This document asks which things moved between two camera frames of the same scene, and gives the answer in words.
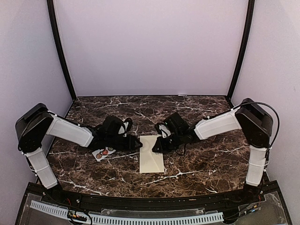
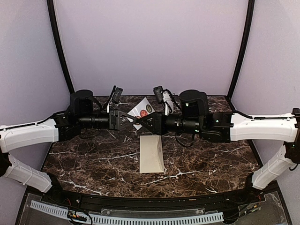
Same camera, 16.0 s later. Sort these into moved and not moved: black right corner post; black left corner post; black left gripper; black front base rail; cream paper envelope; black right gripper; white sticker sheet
Moved: white sticker sheet; black right gripper; black left gripper
Not moved: black front base rail; black left corner post; black right corner post; cream paper envelope
